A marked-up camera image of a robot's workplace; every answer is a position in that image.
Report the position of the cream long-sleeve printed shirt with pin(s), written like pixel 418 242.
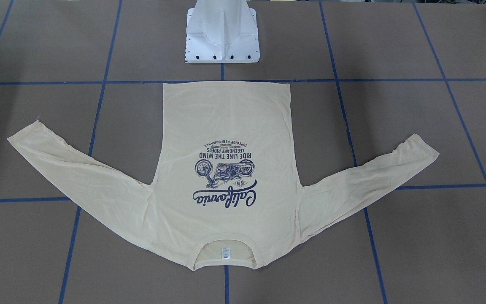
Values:
pixel 226 190

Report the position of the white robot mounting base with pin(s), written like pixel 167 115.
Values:
pixel 222 31

